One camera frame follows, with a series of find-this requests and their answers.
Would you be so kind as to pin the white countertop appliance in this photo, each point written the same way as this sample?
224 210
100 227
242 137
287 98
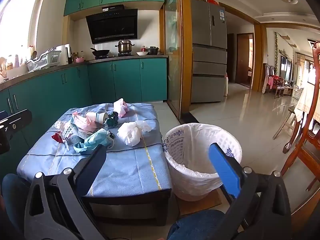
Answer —
63 54

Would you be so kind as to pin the television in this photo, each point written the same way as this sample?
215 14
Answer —
286 67

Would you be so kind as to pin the person's left leg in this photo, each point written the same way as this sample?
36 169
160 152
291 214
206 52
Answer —
13 190

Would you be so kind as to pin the clear plastic bag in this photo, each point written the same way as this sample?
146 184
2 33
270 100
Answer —
58 127

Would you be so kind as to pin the green wall garland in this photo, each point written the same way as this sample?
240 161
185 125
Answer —
276 52

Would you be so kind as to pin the wooden chairs with clothes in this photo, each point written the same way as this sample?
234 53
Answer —
275 80

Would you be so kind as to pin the wooden stool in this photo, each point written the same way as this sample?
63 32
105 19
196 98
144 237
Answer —
287 120

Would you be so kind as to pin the person's right leg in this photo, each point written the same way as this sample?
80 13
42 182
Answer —
195 226

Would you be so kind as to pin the white striped paper cup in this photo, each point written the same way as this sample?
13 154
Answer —
97 117

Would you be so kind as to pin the silver refrigerator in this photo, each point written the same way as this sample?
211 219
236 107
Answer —
208 67

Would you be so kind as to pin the square ceiling lamp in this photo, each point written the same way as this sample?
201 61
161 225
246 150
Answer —
314 43

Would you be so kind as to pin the white plastic bag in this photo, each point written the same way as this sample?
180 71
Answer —
131 133

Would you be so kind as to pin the dark wooden low table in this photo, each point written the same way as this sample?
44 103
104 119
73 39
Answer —
130 201

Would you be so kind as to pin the pink plastic bag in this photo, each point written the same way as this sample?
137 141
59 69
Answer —
121 107

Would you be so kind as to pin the pink plastic wrapper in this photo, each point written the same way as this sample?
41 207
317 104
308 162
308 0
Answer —
83 123

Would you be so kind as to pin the carved wooden chair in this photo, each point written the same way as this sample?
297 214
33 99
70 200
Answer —
310 135

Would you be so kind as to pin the brown flat board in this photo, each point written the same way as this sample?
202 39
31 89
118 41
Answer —
200 203

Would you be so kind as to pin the kitchen window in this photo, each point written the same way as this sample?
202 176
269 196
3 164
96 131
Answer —
17 22

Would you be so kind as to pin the blue face mask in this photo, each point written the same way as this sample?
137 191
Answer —
96 140

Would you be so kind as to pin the teal face mask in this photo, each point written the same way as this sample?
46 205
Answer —
80 148

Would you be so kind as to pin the white blue medicine box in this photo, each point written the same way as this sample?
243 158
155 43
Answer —
71 131

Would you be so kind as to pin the green lower kitchen cabinets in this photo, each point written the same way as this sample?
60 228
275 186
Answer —
125 80

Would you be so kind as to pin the brown wooden door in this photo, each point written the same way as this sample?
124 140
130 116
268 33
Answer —
242 60

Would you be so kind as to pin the green vegetable stem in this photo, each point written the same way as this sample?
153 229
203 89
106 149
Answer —
112 120

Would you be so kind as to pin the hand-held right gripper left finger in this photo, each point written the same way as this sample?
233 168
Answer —
93 165

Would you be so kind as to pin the white bowl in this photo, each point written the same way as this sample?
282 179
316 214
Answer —
142 53

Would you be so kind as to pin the red snack packet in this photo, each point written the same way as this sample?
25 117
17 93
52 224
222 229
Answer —
56 138

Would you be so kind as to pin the red bag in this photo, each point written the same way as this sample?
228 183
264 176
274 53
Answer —
212 1

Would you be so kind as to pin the black lidded pot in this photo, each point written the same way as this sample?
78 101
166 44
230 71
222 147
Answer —
152 50

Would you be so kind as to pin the yellow checked dining tablecloth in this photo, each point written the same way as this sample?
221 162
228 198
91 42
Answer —
306 105

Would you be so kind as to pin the glass sliding door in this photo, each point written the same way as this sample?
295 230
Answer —
173 55

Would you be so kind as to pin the white lined waste bin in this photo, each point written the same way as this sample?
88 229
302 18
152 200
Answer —
190 182

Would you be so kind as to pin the gas stove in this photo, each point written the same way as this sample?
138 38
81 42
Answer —
112 56

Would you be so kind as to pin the white baby fence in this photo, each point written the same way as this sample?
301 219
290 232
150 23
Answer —
297 92

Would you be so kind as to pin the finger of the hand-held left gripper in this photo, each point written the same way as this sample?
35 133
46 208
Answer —
18 119

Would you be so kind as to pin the pink bowl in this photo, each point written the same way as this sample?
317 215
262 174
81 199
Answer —
80 60

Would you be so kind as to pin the pink bottle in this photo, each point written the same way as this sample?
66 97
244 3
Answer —
16 61

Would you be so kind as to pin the white dish rack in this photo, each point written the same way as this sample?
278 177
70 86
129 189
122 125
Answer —
43 61

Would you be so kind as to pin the black wok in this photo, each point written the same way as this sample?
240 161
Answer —
101 52

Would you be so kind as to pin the person's leg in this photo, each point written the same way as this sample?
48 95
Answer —
13 190
195 226

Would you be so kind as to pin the blue checked tablecloth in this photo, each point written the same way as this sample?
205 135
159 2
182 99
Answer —
130 165

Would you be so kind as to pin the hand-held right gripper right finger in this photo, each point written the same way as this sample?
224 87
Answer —
225 167

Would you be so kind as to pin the stainless steel pot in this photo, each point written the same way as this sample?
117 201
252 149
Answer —
125 47

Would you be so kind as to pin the brown kitchen countertop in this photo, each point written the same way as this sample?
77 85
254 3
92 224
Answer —
37 72

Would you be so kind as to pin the black range hood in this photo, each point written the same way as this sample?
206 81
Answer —
112 27

